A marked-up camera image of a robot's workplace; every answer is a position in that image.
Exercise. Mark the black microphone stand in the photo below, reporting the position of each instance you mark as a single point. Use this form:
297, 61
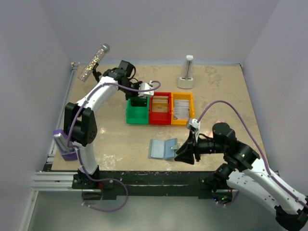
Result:
97, 75

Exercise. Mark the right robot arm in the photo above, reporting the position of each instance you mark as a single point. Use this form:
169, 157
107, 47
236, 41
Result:
245, 171

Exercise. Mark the silver cards stack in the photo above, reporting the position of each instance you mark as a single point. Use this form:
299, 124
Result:
181, 109

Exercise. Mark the yellow plastic bin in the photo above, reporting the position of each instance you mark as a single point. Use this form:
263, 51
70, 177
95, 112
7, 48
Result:
182, 96

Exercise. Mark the green plastic bin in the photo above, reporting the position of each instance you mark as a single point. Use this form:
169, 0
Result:
137, 115

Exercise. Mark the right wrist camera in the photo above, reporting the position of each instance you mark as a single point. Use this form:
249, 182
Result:
194, 127

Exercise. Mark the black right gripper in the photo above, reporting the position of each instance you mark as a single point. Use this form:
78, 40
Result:
186, 156

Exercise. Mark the glitter silver microphone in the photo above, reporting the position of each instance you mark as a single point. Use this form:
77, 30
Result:
98, 56

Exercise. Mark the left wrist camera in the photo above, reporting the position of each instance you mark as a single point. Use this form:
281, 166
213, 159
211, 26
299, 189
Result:
146, 90

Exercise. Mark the aluminium frame rail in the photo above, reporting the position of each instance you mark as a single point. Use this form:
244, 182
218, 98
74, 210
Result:
47, 155

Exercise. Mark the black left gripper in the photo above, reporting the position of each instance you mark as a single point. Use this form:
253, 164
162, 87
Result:
128, 96

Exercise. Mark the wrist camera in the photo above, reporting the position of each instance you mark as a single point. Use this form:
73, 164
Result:
194, 127
146, 90

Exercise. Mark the teal leather card holder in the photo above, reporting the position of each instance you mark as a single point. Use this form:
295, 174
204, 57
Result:
163, 150

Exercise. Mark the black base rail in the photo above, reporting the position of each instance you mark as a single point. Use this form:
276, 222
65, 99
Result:
111, 184

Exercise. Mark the purple bracket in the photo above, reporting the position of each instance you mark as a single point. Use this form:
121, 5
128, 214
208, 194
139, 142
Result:
66, 150

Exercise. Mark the red plastic bin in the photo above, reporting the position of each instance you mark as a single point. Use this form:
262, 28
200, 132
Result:
160, 118

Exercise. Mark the white metronome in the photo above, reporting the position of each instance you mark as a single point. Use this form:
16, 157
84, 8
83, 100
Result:
186, 77

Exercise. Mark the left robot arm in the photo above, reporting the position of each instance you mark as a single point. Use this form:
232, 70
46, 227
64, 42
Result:
80, 125

